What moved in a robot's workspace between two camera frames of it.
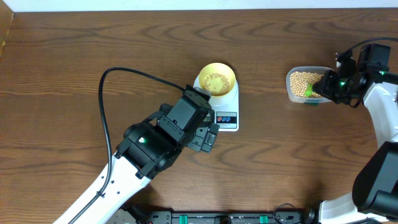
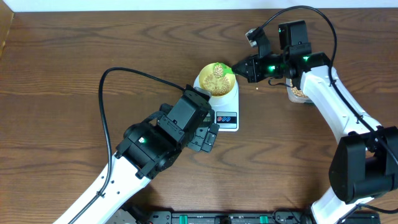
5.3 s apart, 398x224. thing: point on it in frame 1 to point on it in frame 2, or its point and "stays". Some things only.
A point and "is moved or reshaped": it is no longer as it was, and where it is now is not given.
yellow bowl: (218, 78) stays
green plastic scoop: (310, 90) is moved or reshaped
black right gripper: (323, 87) to (253, 75)
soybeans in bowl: (216, 84) stays
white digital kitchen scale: (226, 108) stays
